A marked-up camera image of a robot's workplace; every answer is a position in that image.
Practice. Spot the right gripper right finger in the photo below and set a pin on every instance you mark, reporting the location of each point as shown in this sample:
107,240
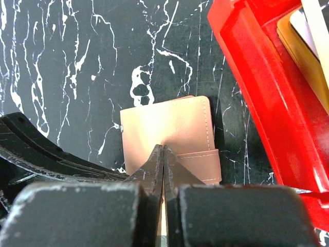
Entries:
232,215

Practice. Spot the gold credit card in bin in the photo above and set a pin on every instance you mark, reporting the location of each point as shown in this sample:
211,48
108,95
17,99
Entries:
294,33

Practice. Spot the red plastic bin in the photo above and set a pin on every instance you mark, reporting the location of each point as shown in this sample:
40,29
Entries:
290,120

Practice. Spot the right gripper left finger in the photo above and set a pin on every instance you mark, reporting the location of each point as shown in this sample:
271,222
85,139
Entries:
90,214

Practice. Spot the pink leather card holder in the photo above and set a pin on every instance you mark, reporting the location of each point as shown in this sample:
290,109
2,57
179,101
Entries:
183,124

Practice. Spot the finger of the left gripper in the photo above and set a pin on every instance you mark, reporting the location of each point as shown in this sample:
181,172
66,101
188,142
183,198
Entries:
25,151

